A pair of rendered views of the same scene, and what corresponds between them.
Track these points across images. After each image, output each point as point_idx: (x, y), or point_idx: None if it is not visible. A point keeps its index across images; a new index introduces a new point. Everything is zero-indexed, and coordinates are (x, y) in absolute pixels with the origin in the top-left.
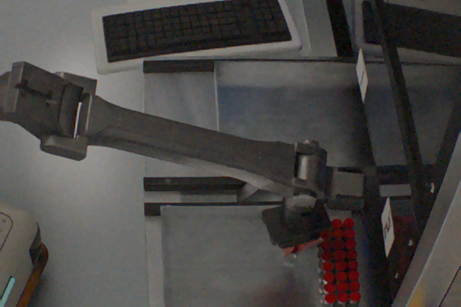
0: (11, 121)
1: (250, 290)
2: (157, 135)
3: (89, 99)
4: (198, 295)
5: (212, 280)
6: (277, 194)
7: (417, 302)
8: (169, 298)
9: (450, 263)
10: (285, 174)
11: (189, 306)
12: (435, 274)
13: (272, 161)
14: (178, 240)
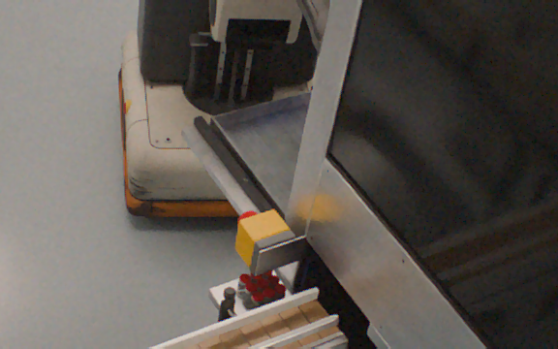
0: None
1: (289, 163)
2: None
3: None
4: (262, 137)
5: (282, 141)
6: (318, 55)
7: (296, 189)
8: (248, 122)
9: (316, 148)
10: (323, 32)
11: (248, 134)
12: (306, 153)
13: (325, 19)
14: (302, 114)
